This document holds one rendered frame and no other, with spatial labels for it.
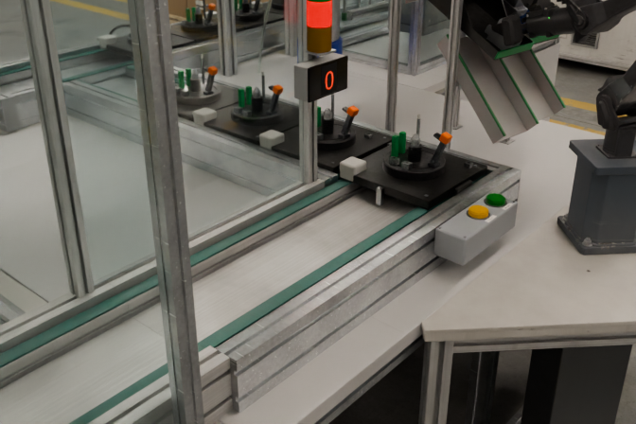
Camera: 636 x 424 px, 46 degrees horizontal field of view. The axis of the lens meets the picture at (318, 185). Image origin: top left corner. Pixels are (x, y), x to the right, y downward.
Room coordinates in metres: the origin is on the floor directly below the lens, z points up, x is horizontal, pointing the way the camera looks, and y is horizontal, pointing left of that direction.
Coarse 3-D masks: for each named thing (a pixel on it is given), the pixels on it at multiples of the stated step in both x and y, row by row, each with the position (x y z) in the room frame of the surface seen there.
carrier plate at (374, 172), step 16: (368, 160) 1.58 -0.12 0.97; (448, 160) 1.58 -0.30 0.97; (464, 160) 1.58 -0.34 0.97; (368, 176) 1.49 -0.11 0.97; (384, 176) 1.49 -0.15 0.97; (448, 176) 1.49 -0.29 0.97; (464, 176) 1.49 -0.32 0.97; (480, 176) 1.53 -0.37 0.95; (384, 192) 1.44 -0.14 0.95; (400, 192) 1.42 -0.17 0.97; (416, 192) 1.41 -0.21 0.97; (432, 192) 1.41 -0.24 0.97; (448, 192) 1.42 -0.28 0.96
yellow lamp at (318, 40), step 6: (312, 30) 1.45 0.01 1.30; (318, 30) 1.45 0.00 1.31; (324, 30) 1.45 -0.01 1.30; (330, 30) 1.46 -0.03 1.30; (312, 36) 1.45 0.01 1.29; (318, 36) 1.45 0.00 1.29; (324, 36) 1.45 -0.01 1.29; (330, 36) 1.46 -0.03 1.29; (312, 42) 1.45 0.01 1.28; (318, 42) 1.45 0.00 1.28; (324, 42) 1.45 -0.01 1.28; (330, 42) 1.46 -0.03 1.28; (312, 48) 1.45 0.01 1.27; (318, 48) 1.45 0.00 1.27; (324, 48) 1.45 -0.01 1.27; (330, 48) 1.46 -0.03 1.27
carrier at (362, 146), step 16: (320, 112) 1.74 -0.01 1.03; (320, 128) 1.73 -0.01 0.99; (336, 128) 1.73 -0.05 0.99; (352, 128) 1.73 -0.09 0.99; (320, 144) 1.64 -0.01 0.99; (336, 144) 1.64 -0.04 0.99; (352, 144) 1.67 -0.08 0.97; (368, 144) 1.67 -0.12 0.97; (384, 144) 1.68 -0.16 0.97; (320, 160) 1.58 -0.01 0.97; (336, 160) 1.58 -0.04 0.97
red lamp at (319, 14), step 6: (330, 0) 1.47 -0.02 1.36; (312, 6) 1.45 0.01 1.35; (318, 6) 1.45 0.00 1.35; (324, 6) 1.45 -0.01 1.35; (330, 6) 1.46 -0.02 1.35; (312, 12) 1.45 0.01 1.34; (318, 12) 1.45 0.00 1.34; (324, 12) 1.45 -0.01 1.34; (330, 12) 1.46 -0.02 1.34; (312, 18) 1.45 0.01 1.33; (318, 18) 1.45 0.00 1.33; (324, 18) 1.45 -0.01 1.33; (330, 18) 1.46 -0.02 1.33; (312, 24) 1.45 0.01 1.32; (318, 24) 1.45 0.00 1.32; (324, 24) 1.45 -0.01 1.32; (330, 24) 1.46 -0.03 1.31
